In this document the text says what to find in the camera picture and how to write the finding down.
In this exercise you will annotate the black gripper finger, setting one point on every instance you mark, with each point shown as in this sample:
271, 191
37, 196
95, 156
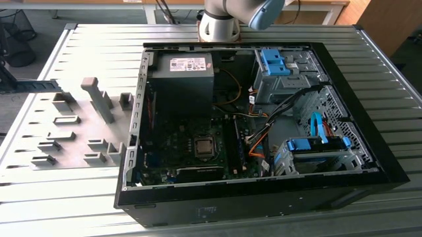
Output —
8, 79

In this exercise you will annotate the blue RAM stick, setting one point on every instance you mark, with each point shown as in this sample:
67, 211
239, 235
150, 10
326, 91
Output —
39, 86

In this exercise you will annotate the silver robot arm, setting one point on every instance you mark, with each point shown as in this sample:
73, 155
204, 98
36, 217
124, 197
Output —
218, 27

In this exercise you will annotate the black RAM slot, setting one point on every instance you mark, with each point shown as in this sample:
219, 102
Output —
228, 145

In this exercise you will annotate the black mesh waste basket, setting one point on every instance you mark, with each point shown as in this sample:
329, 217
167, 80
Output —
21, 44

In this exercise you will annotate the grey parts rack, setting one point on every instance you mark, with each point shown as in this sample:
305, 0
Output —
86, 118

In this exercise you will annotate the grey power supply unit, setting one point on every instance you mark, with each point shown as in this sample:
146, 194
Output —
184, 84

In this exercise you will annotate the green motherboard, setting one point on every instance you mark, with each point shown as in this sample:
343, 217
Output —
171, 148

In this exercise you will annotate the silver CPU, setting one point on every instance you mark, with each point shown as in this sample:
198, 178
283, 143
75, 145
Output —
203, 145

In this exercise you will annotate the CPU socket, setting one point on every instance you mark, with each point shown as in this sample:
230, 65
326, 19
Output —
204, 156

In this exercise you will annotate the black graphics card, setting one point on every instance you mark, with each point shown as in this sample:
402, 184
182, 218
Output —
198, 174

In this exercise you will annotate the blue plastic drive carrier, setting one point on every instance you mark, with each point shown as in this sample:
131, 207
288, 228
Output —
274, 66

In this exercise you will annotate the metal drive cage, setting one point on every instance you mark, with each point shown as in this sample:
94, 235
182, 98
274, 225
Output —
290, 84

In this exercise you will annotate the black PC case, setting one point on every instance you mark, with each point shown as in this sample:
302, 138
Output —
263, 200

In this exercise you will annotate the hard disk in blue carrier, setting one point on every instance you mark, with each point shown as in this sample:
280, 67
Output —
298, 144

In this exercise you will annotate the metal disk bay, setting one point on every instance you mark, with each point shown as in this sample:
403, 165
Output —
330, 155

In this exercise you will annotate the brown wooden cabinet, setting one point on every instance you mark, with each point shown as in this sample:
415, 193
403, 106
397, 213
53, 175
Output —
389, 24

